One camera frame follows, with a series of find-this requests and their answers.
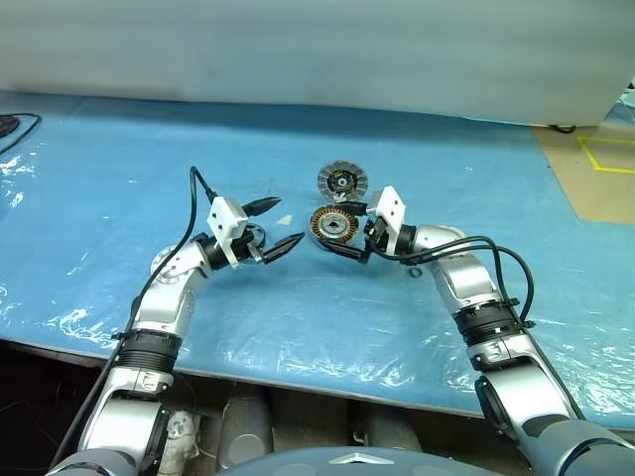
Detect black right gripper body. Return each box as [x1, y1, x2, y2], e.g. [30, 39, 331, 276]
[363, 216, 388, 255]

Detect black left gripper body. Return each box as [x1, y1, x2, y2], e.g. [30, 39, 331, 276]
[230, 204, 265, 264]

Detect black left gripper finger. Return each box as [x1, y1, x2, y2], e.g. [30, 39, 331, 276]
[245, 196, 284, 217]
[260, 231, 306, 266]

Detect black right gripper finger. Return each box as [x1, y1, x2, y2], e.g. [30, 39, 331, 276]
[332, 200, 371, 217]
[319, 240, 372, 266]

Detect motor stator with copper windings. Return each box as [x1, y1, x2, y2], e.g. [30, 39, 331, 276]
[308, 202, 362, 249]

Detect silver finned motor disc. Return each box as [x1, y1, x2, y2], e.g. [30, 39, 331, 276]
[315, 158, 371, 202]

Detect blue plastic table sheet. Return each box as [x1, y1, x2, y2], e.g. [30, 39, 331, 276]
[0, 88, 635, 417]

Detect white backdrop board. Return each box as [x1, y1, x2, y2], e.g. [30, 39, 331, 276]
[0, 0, 635, 128]

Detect grey rounded cylinder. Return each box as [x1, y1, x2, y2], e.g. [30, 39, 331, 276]
[220, 391, 274, 467]
[354, 411, 423, 452]

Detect white crumpled wrap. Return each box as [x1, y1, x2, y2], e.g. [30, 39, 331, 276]
[161, 409, 202, 475]

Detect brown cardboard sheet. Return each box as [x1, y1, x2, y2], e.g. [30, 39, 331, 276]
[533, 123, 635, 227]

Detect grey-blue robot torso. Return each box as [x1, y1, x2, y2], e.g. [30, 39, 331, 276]
[212, 445, 502, 476]

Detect yellow tape outline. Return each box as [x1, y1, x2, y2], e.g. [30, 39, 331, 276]
[576, 134, 635, 175]

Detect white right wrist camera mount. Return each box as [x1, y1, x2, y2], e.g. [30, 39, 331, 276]
[365, 185, 407, 257]

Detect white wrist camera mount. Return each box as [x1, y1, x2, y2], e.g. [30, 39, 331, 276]
[206, 196, 249, 271]
[365, 185, 407, 257]

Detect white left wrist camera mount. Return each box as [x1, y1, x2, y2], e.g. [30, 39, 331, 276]
[206, 196, 249, 271]

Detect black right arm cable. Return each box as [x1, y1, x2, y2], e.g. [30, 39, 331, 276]
[369, 236, 517, 308]
[369, 236, 584, 420]

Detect thin black table cable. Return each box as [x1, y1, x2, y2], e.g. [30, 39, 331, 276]
[0, 112, 42, 155]

